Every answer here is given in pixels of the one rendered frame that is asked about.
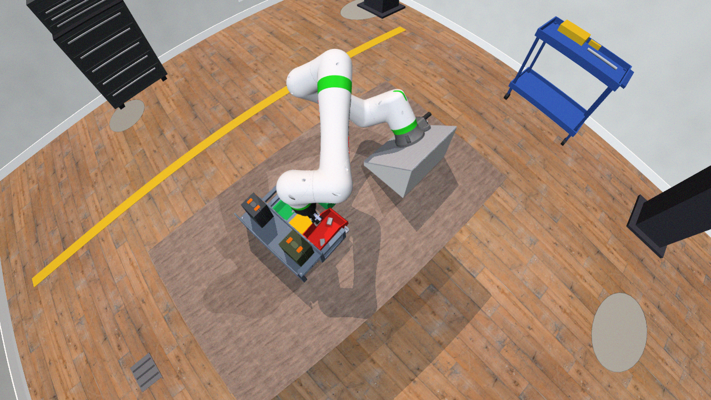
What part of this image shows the black tool case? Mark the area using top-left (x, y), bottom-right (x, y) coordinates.
top-left (241, 193), bottom-right (274, 228)

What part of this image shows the grey metal shelf rack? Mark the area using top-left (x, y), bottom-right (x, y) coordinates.
top-left (234, 186), bottom-right (349, 282)

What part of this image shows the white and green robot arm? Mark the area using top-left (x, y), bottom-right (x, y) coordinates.
top-left (276, 49), bottom-right (432, 215)

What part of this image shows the red bin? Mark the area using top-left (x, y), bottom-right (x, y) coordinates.
top-left (302, 207), bottom-right (349, 250)

